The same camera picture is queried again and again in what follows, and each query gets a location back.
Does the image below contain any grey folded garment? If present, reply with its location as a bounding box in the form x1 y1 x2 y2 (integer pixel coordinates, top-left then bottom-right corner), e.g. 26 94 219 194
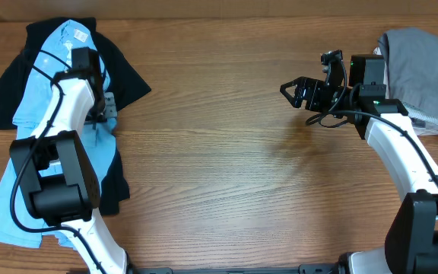
378 28 438 135

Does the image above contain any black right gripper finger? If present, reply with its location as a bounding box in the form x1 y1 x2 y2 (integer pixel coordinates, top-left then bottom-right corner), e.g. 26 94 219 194
282 76 306 88
280 84 303 108

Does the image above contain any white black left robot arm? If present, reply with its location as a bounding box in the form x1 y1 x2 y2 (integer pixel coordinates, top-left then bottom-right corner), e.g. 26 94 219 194
10 47 137 274

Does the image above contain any black t-shirt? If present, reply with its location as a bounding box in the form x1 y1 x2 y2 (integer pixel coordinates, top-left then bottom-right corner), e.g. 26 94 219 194
0 18 151 215

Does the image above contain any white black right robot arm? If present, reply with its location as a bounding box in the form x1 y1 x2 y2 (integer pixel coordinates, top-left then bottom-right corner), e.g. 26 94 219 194
280 50 438 274

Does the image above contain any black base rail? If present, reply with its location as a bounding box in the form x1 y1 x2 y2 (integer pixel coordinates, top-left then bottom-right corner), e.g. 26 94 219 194
125 263 338 274

